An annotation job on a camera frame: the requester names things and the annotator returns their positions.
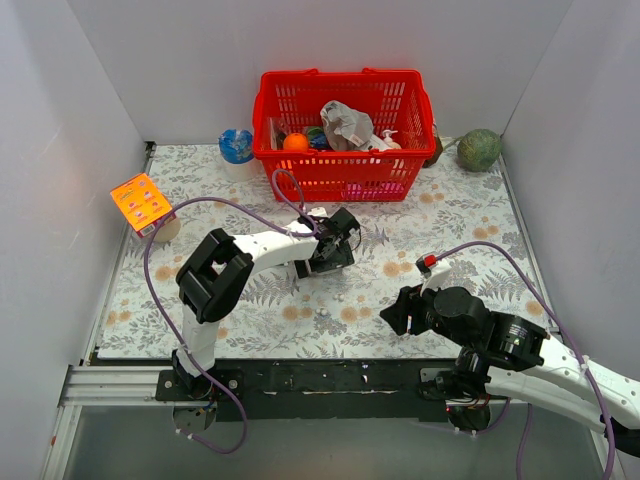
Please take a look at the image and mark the orange fruit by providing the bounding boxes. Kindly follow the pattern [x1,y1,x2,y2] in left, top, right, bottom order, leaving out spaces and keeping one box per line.
[283,133,310,153]

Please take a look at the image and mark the blue lidded white cup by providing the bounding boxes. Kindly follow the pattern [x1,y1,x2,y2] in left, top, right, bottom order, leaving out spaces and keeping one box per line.
[218,129,259,182]

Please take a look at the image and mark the green melon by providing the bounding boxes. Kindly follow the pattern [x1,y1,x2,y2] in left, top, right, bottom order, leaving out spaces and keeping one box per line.
[457,129,502,172]

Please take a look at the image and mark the beige round container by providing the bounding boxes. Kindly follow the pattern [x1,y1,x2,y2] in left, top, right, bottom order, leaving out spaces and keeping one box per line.
[153,217,181,243]

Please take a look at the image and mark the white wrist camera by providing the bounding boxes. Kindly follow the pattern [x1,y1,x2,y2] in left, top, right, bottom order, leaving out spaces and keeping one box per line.
[415,254,451,294]
[306,207,328,222]

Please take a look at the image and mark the orange snack box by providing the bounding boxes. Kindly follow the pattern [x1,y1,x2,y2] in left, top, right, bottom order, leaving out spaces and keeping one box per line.
[110,173,176,238]

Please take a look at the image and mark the green blue item in basket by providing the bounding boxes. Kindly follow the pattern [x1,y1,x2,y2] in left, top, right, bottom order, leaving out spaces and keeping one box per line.
[305,126,331,150]

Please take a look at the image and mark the crumpled grey plastic bag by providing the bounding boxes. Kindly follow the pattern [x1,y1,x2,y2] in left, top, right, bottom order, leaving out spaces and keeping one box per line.
[320,100,374,152]

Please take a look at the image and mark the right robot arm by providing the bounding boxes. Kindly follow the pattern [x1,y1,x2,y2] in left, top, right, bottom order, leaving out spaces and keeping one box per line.
[380,286,639,456]

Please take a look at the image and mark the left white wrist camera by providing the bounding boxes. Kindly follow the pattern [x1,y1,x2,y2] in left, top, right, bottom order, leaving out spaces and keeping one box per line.
[306,207,328,222]

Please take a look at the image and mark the brown object behind basket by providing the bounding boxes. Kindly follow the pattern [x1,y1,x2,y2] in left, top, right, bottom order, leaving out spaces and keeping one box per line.
[421,124,445,169]

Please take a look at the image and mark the red plastic shopping basket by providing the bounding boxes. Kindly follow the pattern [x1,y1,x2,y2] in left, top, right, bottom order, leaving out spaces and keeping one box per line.
[253,68,437,202]

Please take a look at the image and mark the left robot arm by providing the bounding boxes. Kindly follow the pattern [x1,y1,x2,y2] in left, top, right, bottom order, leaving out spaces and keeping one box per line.
[172,207,360,400]

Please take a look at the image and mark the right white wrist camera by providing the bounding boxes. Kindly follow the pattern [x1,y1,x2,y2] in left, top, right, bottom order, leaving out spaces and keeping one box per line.
[415,254,451,294]

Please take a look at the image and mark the floral patterned table mat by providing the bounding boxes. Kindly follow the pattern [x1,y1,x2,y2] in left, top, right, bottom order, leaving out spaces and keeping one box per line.
[94,145,551,361]

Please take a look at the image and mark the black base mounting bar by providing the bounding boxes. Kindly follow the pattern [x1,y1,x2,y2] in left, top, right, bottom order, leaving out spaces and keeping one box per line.
[154,344,492,432]

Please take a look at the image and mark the white pump bottle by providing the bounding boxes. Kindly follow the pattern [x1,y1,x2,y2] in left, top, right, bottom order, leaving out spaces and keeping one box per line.
[367,129,401,151]

